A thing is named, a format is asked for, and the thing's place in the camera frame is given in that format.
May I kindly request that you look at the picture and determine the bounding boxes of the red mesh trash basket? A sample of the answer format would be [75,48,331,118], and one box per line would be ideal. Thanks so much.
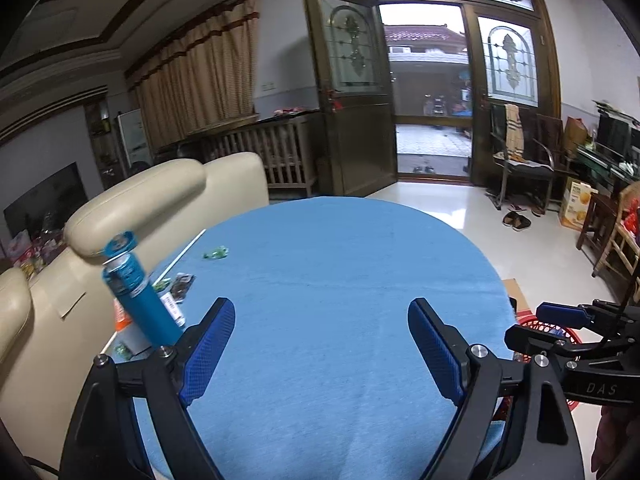
[513,310,582,412]

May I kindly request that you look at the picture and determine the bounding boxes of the person right hand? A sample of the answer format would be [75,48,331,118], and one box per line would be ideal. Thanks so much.
[590,406,639,478]

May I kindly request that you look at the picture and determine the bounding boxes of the brown cardboard box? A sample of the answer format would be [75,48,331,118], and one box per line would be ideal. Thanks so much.
[502,278,533,318]

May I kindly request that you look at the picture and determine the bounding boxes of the wooden chair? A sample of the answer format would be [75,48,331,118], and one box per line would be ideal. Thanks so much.
[576,182,639,278]

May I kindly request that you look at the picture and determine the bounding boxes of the pair of brown slippers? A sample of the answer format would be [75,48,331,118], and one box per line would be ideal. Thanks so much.
[502,211,532,232]

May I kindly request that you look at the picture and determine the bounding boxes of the orange printed cardboard box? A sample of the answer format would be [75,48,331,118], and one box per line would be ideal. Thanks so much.
[559,178,598,231]

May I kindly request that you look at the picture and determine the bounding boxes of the cream leather sofa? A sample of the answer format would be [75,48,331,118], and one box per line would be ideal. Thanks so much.
[1,153,269,467]

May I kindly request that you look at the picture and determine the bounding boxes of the white label packet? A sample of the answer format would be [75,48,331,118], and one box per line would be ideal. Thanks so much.
[160,292,186,327]

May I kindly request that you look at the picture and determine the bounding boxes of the black metal armchair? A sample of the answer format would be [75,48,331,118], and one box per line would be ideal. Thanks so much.
[488,103,563,216]

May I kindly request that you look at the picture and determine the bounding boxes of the dark snack packet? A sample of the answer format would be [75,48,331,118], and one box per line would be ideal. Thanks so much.
[170,273,195,304]

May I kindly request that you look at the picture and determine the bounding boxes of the blue water bottle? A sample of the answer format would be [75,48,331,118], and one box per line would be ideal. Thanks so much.
[102,231,182,348]

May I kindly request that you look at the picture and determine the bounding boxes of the blue tablecloth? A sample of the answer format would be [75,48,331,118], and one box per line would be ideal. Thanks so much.
[112,195,519,480]

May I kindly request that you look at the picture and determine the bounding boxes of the green candy wrappers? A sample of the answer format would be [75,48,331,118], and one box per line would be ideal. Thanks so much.
[203,246,229,260]

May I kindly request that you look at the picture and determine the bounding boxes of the white straw stick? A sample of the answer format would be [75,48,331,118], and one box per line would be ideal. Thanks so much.
[151,229,207,285]

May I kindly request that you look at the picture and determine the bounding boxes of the black television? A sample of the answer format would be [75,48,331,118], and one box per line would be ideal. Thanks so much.
[3,162,88,237]

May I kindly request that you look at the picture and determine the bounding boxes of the fixed glass door panel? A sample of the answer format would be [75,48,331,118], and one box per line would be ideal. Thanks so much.
[463,2,561,186]

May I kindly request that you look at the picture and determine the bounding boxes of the wooden slatted radiator cover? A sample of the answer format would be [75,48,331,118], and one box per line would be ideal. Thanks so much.
[188,112,321,197]

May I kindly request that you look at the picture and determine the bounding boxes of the brown glass panel door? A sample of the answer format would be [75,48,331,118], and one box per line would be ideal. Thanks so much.
[304,0,398,197]

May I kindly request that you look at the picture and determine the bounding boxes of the beige curtain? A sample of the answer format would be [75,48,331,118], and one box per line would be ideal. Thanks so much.
[125,0,260,151]

